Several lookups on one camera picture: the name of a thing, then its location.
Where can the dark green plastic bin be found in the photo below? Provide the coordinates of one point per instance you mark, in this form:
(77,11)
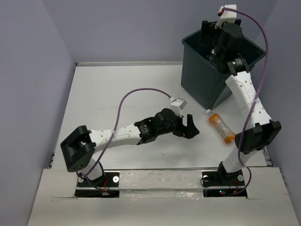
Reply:
(206,82)

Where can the orange liquid bottle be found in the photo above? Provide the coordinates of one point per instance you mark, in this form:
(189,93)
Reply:
(220,126)

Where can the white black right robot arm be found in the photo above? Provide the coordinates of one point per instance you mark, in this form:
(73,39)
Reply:
(259,129)

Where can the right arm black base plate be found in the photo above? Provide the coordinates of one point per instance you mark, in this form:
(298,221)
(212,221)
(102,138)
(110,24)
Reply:
(216,187)

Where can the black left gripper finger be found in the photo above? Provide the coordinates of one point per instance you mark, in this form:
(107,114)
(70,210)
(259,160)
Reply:
(190,124)
(188,134)

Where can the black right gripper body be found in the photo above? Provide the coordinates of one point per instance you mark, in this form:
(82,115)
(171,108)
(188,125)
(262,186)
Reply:
(217,51)

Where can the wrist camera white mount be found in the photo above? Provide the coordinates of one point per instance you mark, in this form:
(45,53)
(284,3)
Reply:
(177,105)
(226,16)

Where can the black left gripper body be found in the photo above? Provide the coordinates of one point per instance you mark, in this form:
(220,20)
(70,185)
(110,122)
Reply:
(175,125)

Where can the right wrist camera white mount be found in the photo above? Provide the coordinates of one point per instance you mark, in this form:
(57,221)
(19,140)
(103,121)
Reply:
(226,16)

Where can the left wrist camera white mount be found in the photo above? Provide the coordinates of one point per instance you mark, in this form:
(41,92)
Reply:
(177,105)

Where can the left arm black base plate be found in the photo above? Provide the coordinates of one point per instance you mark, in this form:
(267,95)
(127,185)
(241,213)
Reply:
(104,187)

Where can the clear bottle white cap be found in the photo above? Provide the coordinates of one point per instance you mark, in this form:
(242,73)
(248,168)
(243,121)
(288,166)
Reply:
(211,58)

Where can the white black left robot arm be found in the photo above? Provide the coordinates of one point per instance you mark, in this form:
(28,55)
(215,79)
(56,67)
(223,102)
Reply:
(80,146)

